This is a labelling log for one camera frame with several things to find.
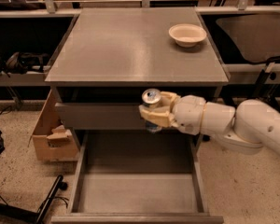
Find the top grey drawer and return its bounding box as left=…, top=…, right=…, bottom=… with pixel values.
left=55, top=103, right=146, bottom=130

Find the open middle drawer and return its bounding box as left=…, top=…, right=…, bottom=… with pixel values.
left=51, top=131, right=224, bottom=224

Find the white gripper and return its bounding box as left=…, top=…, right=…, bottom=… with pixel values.
left=139, top=91, right=206, bottom=135

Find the black chair base leg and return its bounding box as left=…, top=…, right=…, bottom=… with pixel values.
left=0, top=175, right=69, bottom=224

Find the black headset on shelf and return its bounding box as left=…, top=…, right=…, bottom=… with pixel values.
left=0, top=52, right=49, bottom=76

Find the white paper bowl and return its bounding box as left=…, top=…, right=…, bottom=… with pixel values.
left=169, top=23, right=207, bottom=48

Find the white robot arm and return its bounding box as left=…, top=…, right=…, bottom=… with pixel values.
left=139, top=89, right=280, bottom=156

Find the black office chair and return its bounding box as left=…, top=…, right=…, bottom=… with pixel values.
left=215, top=13, right=280, bottom=105

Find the cardboard box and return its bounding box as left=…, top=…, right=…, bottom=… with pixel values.
left=32, top=91, right=79, bottom=161

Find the redbull can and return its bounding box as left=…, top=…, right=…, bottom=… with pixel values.
left=142, top=89, right=161, bottom=133

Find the grey drawer cabinet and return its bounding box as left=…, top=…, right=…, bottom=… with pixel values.
left=44, top=7, right=230, bottom=147

